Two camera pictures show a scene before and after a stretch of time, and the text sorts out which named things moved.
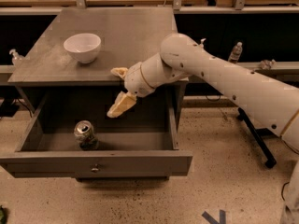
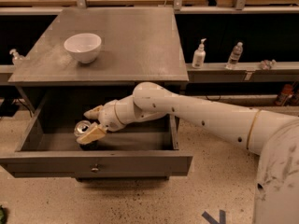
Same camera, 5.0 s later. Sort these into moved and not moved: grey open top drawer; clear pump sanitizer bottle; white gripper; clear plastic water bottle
Moved: white gripper
Not moved: grey open top drawer; clear pump sanitizer bottle; clear plastic water bottle
